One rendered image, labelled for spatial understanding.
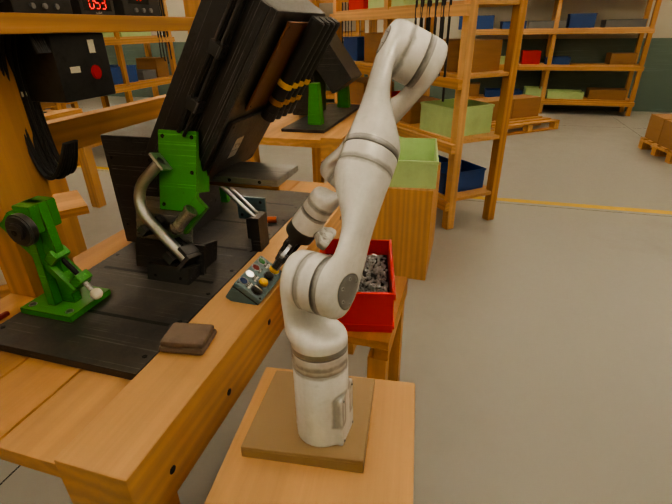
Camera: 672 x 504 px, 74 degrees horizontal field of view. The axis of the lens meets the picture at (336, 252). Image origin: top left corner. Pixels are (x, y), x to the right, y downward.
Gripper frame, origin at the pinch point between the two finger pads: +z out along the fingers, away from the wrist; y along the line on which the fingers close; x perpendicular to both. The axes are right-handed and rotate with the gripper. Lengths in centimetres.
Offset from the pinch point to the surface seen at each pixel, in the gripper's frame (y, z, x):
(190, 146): -4.4, -9.7, -35.9
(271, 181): -13.7, -10.7, -15.3
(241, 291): 12.8, 3.9, -2.6
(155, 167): 0.4, -1.2, -39.9
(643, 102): -897, -135, 335
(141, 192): 1.7, 7.1, -40.0
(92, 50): -6, -14, -69
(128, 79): -457, 247, -340
